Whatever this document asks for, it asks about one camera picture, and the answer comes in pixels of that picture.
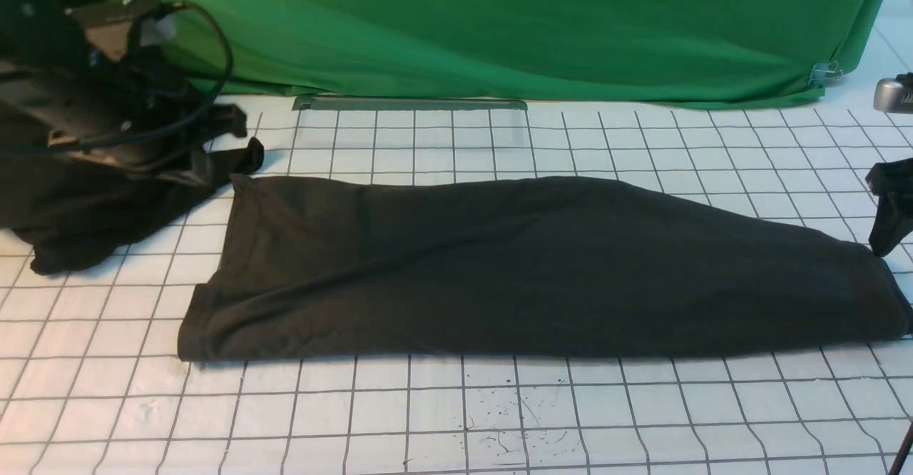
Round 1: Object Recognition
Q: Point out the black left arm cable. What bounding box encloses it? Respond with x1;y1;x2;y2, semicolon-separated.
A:
0;1;236;176

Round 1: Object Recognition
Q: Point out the green backdrop cloth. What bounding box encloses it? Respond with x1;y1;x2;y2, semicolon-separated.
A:
190;0;883;110

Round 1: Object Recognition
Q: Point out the gray long-sleeved shirt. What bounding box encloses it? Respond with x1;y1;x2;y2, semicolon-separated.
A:
177;175;911;362

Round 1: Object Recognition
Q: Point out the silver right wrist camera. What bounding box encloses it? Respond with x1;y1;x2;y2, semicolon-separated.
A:
873;72;913;115

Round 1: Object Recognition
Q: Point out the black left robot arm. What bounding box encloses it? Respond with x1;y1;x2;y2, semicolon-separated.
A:
1;0;248;185

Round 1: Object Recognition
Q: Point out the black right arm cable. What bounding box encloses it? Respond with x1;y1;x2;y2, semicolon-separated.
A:
888;422;913;475

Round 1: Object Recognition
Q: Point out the black garment pile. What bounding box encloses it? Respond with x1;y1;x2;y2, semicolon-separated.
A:
1;139;265;275

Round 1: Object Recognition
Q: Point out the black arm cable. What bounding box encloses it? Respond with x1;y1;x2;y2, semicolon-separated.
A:
888;422;913;475
0;1;236;176

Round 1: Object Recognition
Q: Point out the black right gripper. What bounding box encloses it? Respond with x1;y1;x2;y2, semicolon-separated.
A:
865;158;912;257

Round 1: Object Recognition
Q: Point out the gray metal strip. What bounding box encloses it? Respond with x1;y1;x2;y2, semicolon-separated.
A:
292;94;528;111

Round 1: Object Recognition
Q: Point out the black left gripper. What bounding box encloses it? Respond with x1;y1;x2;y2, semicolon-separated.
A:
2;68;248;176

